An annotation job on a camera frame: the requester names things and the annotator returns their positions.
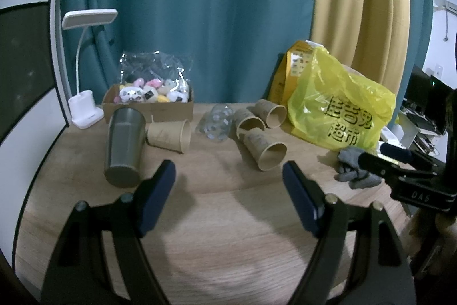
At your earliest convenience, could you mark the orange paper package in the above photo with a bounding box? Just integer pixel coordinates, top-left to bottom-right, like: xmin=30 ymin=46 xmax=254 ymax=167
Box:
xmin=268 ymin=40 xmax=321 ymax=106

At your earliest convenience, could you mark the grey glove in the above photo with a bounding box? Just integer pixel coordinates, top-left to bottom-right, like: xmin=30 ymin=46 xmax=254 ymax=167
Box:
xmin=335 ymin=146 xmax=382 ymax=190

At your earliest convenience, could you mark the yellow plastic shopping bag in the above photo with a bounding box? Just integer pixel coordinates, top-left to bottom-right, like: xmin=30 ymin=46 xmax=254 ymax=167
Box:
xmin=287 ymin=46 xmax=396 ymax=151

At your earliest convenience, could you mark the yellow curtain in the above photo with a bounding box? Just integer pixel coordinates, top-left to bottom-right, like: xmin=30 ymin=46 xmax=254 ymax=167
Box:
xmin=310 ymin=0 xmax=410 ymax=93

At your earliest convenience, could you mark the brown paper cup near bag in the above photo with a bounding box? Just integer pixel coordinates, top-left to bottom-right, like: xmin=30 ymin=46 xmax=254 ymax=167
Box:
xmin=254 ymin=99 xmax=287 ymax=128

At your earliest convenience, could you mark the black monitor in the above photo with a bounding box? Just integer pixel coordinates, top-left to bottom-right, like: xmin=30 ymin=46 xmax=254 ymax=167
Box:
xmin=404 ymin=66 xmax=456 ymax=135

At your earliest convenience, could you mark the cardboard tray box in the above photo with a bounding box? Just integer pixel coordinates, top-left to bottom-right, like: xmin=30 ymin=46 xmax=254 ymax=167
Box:
xmin=101 ymin=84 xmax=194 ymax=123

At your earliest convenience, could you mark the printed brown paper cup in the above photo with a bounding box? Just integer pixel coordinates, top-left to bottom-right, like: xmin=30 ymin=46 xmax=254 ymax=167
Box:
xmin=243 ymin=128 xmax=287 ymax=171

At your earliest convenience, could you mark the brown paper cup middle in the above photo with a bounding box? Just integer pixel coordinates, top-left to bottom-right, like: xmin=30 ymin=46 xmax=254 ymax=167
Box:
xmin=233 ymin=107 xmax=266 ymax=141

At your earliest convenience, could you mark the white desk lamp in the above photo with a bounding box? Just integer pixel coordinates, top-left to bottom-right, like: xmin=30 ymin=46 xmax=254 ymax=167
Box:
xmin=61 ymin=9 xmax=118 ymax=130

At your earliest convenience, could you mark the brown paper cup near tumbler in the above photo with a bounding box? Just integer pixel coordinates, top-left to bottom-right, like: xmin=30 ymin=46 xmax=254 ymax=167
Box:
xmin=147 ymin=120 xmax=191 ymax=153

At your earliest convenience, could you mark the grey metal tumbler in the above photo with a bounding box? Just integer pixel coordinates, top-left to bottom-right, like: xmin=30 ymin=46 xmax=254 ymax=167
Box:
xmin=104 ymin=107 xmax=146 ymax=188

